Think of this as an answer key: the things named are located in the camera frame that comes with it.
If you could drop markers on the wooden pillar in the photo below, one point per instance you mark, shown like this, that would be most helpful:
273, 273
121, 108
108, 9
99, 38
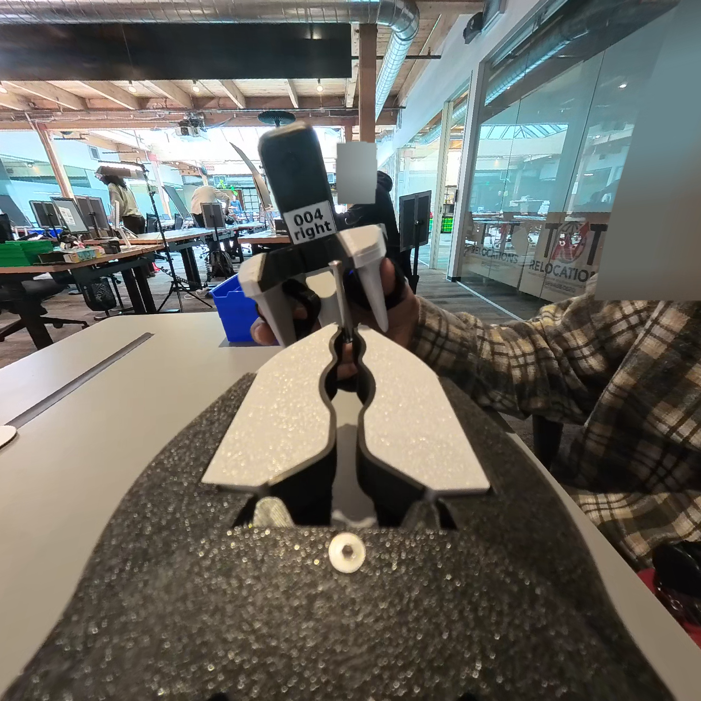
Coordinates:
368, 82

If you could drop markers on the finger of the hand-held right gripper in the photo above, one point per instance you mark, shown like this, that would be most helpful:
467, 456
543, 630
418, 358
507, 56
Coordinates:
271, 312
372, 274

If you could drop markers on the black tripod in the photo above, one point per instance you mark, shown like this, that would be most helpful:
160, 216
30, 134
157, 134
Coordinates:
164, 246

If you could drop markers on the wooden desk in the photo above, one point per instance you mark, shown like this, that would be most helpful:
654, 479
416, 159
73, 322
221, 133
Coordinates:
164, 236
82, 263

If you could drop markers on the long metal bolt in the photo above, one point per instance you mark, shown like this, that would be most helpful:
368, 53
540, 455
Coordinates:
340, 301

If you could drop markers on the green plastic bins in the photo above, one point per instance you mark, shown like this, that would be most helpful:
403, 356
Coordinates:
22, 252

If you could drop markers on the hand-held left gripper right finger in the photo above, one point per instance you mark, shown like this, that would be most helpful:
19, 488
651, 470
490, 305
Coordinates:
421, 432

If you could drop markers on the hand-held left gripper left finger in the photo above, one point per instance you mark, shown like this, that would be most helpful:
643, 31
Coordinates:
274, 427

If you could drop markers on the black panel on stand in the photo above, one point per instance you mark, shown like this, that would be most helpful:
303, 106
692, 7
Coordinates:
414, 216

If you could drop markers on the red and black bag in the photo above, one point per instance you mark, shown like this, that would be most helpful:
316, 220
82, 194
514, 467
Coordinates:
679, 575

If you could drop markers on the black backpack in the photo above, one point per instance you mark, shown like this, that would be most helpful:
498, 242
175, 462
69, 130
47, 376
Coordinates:
220, 264

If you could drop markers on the desk monitor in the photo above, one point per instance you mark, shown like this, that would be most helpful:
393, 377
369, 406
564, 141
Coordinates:
41, 213
68, 213
212, 213
96, 211

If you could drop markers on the black office chair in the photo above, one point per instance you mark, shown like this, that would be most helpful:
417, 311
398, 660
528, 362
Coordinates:
27, 301

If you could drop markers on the person's right forearm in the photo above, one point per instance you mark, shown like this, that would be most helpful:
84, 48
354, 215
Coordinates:
493, 356

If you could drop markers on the blue plastic bin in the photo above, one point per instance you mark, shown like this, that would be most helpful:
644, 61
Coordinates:
233, 306

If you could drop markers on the person's plaid shirt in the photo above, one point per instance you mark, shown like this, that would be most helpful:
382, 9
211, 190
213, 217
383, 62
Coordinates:
646, 482

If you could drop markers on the person's right hand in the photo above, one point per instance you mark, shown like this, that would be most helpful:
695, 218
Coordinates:
402, 323

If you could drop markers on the black ceiling panel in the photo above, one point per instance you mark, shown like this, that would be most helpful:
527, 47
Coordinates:
164, 52

